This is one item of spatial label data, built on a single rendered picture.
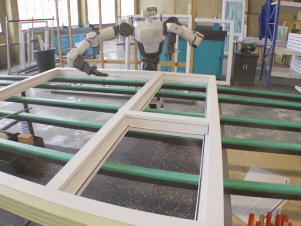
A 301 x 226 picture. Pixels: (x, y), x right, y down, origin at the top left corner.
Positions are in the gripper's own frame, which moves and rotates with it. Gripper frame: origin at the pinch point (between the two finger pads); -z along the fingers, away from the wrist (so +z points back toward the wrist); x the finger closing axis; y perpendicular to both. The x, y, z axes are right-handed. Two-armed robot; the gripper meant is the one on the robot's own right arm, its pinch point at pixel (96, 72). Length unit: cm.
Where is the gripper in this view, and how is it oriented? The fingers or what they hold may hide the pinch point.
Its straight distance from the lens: 166.9
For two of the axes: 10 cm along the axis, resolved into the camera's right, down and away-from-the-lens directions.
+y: -4.2, 7.9, 4.5
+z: -8.8, -4.8, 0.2
